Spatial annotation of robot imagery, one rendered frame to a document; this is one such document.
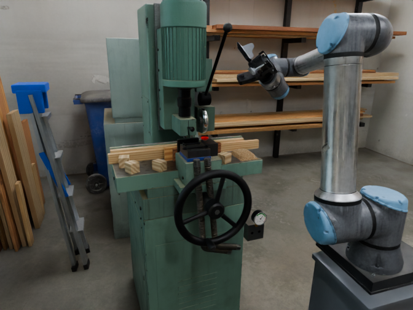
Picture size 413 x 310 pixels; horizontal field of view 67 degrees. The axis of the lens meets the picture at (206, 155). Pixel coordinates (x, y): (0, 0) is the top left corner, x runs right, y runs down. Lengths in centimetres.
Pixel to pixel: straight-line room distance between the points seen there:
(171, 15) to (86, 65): 242
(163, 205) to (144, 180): 14
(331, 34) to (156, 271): 108
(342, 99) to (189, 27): 58
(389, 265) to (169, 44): 110
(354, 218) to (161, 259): 75
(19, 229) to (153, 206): 150
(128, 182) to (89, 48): 254
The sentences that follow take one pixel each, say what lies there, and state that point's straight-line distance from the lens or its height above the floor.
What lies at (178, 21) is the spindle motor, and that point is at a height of 143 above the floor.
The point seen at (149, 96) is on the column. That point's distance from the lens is 145.
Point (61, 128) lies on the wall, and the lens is 367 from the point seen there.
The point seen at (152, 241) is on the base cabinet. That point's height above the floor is 61.
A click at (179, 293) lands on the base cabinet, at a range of 148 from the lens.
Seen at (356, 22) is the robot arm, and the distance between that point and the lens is 107.
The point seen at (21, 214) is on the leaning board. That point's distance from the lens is 250.
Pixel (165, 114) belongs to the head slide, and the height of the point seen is 107.
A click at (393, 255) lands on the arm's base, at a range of 129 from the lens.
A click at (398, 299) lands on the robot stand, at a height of 55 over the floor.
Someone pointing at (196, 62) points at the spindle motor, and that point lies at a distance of 121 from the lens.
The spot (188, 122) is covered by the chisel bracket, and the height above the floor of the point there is 106.
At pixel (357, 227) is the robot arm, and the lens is 114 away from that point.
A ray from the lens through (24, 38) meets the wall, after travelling 363.
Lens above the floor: 132
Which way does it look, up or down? 18 degrees down
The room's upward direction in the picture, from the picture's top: 1 degrees clockwise
